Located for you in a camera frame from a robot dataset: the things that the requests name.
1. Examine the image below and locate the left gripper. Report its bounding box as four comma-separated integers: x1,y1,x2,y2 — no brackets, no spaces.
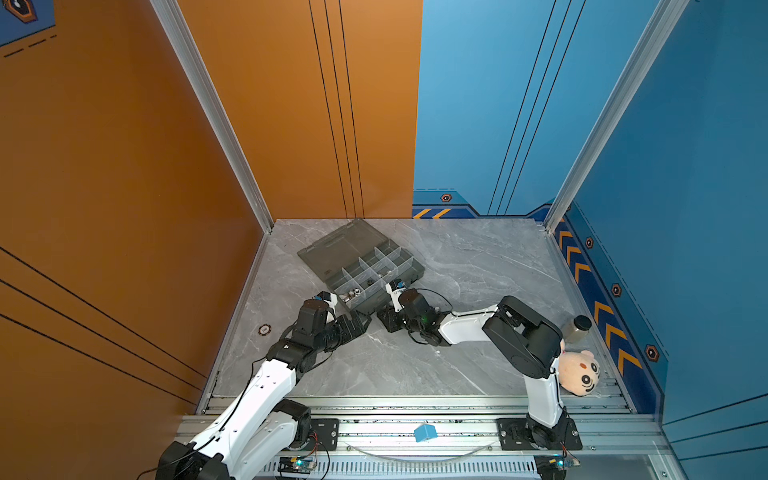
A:
313,309,371,355

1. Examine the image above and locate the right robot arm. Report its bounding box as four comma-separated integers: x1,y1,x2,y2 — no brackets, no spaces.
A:
376,288,574,450

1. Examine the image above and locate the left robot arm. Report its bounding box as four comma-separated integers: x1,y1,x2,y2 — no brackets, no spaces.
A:
137,292,372,479

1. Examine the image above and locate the grey plastic organizer box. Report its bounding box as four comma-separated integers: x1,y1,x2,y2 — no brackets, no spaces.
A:
298,219,425,315

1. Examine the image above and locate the left circuit board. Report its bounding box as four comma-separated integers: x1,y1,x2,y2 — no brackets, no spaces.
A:
276,456,318,479

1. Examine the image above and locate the circuit board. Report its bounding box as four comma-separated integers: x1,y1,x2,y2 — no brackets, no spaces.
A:
276,456,318,479
534,456,580,480

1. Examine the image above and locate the brown jar black lid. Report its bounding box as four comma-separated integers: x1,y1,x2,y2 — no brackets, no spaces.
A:
562,315,593,344

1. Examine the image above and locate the plush doll toy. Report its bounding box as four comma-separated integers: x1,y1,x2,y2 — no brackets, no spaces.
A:
558,350,601,397

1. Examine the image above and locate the right circuit board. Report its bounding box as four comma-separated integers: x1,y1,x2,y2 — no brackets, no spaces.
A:
534,456,580,480

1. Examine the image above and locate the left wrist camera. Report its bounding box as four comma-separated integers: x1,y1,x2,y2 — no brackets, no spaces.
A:
314,291,338,322

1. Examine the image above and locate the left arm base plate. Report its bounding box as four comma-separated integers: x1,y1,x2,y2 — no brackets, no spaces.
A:
288,418,339,452

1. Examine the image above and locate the blue block on rail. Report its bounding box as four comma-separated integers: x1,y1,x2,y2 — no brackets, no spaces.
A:
413,424,438,443

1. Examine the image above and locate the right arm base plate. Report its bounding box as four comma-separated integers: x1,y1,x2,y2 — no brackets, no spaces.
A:
496,415,583,451

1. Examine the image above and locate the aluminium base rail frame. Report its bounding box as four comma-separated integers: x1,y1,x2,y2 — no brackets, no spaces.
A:
298,388,686,479

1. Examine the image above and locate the left aluminium corner post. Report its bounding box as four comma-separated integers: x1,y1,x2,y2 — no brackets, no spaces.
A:
149,0,274,234

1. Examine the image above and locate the aluminium corner post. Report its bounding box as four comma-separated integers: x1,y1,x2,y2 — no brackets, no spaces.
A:
149,0,274,234
543,0,689,236

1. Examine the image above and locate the right aluminium corner post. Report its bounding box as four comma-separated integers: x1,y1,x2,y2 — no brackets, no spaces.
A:
543,0,689,236

